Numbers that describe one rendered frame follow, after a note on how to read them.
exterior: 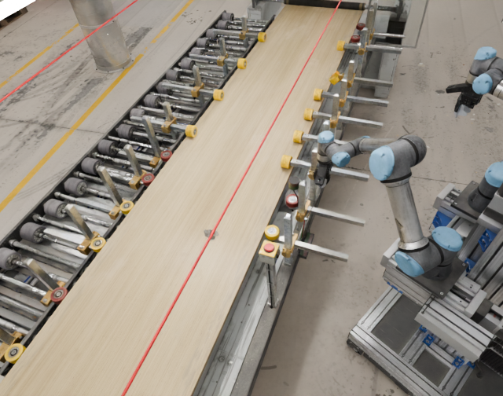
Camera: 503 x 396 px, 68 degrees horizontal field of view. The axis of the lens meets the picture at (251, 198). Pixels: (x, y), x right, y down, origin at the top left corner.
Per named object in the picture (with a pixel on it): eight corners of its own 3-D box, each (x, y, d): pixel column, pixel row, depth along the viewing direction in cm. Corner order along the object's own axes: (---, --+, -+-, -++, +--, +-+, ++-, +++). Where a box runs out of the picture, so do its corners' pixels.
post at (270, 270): (278, 300, 195) (276, 254, 162) (275, 309, 192) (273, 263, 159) (270, 298, 197) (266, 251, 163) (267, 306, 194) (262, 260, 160)
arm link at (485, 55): (493, 56, 157) (474, 49, 161) (482, 79, 165) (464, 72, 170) (503, 49, 159) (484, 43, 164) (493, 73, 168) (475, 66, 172)
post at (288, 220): (291, 265, 214) (292, 213, 178) (290, 270, 212) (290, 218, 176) (286, 263, 215) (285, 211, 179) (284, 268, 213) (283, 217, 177)
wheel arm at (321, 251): (347, 258, 195) (349, 254, 192) (346, 263, 193) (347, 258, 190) (269, 236, 208) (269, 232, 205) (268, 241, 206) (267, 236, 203)
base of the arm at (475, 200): (506, 202, 184) (515, 188, 177) (492, 219, 178) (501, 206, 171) (475, 186, 192) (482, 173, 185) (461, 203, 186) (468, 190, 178)
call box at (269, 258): (280, 254, 162) (280, 243, 157) (274, 266, 158) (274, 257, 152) (265, 249, 164) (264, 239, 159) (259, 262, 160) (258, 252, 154)
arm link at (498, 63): (504, 89, 156) (479, 79, 163) (518, 80, 160) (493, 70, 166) (512, 73, 150) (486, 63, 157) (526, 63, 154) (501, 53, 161)
